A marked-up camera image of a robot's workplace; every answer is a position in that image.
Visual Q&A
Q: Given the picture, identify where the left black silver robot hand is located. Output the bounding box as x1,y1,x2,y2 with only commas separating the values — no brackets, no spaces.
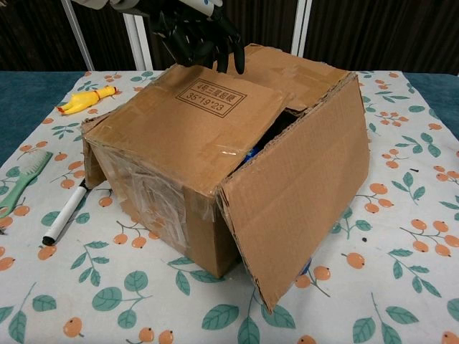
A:
109,0,247,75

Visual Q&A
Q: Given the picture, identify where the brown cardboard shipping box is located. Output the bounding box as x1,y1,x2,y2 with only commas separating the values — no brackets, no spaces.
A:
80,42,371,313

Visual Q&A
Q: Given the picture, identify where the yellow rubber chicken toy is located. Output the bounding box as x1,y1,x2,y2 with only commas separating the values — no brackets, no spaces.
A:
55,85,121,116

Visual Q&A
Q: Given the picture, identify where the green plastic hair brush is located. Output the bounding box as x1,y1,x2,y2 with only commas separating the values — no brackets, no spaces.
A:
0,150,54,219

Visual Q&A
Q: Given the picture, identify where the white marker with black cap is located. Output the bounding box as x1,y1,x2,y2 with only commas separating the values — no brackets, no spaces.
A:
42,181,89,247

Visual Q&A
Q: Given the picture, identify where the floral print tablecloth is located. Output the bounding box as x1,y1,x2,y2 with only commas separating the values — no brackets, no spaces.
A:
0,70,459,344

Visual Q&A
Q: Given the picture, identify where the white metal post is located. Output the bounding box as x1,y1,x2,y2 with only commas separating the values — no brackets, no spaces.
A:
121,12,156,72
60,0,96,72
291,0,313,58

